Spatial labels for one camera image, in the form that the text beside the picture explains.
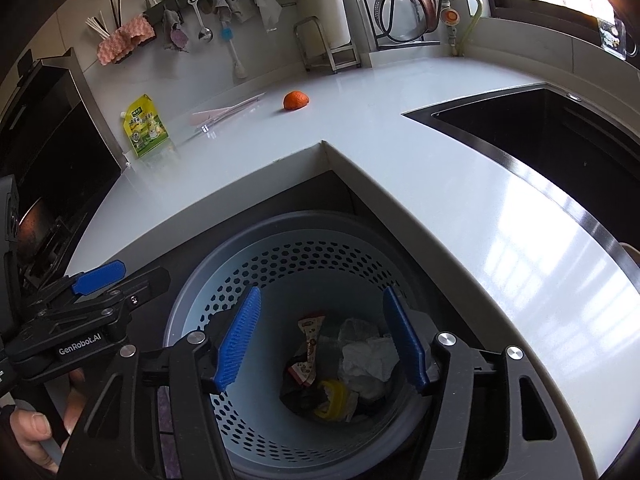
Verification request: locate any black dish rack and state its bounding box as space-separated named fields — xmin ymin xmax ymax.
xmin=345 ymin=0 xmax=446 ymax=52

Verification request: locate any yellow green gas hose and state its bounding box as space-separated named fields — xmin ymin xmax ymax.
xmin=450 ymin=0 xmax=483 ymax=56

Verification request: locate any red snack wrapper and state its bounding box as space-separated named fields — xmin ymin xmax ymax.
xmin=286 ymin=312 xmax=326 ymax=388

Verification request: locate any stainless steel rack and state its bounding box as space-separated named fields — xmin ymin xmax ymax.
xmin=293 ymin=16 xmax=362 ymax=73

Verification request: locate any yellow green pouch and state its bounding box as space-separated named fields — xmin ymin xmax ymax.
xmin=120 ymin=94 xmax=170 ymax=158

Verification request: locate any white cloth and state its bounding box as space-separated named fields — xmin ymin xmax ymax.
xmin=250 ymin=0 xmax=283 ymax=32

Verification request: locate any person's left hand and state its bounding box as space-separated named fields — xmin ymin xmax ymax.
xmin=10 ymin=367 xmax=88 ymax=473

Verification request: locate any grey perforated trash bin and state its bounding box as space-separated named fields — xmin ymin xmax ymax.
xmin=162 ymin=212 xmax=471 ymax=480

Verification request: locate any glass pot lid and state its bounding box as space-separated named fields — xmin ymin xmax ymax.
xmin=378 ymin=0 xmax=443 ymax=43

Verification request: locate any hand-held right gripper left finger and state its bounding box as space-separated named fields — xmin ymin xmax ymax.
xmin=60 ymin=286 xmax=263 ymax=480

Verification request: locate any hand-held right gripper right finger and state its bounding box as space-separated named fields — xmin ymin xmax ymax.
xmin=382 ymin=285 xmax=586 ymax=480

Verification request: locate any purple grey cloth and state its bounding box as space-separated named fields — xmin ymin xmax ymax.
xmin=161 ymin=9 xmax=191 ymax=53

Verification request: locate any yellow plastic wrapper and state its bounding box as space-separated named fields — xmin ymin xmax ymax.
xmin=314 ymin=380 xmax=348 ymax=420

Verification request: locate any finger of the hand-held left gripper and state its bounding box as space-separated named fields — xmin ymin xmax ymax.
xmin=30 ymin=260 xmax=127 ymax=307
xmin=75 ymin=266 xmax=172 ymax=322

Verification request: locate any clear plastic straw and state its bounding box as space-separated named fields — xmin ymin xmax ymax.
xmin=175 ymin=119 xmax=221 ymax=145

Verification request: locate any pink cloth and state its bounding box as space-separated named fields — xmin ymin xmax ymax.
xmin=96 ymin=16 xmax=155 ymax=66

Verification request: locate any black kitchen sink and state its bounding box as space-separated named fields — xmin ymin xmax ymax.
xmin=402 ymin=84 xmax=640 ymax=266

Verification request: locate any black glass cooktop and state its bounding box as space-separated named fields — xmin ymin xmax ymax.
xmin=0 ymin=47 xmax=123 ymax=286

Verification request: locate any chopsticks bundle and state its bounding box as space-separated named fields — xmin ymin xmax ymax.
xmin=85 ymin=0 xmax=123 ymax=41

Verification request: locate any clear plastic holder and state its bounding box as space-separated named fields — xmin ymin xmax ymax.
xmin=597 ymin=17 xmax=628 ymax=58

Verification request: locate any steel ladle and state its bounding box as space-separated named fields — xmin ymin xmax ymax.
xmin=187 ymin=0 xmax=214 ymax=43

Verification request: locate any white plastic bag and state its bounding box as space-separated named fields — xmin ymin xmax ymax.
xmin=337 ymin=317 xmax=401 ymax=401

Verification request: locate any blue head white brush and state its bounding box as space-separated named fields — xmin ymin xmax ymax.
xmin=220 ymin=27 xmax=248 ymax=80

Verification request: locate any pink paper slip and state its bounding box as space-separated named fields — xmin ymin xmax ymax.
xmin=191 ymin=92 xmax=267 ymax=125

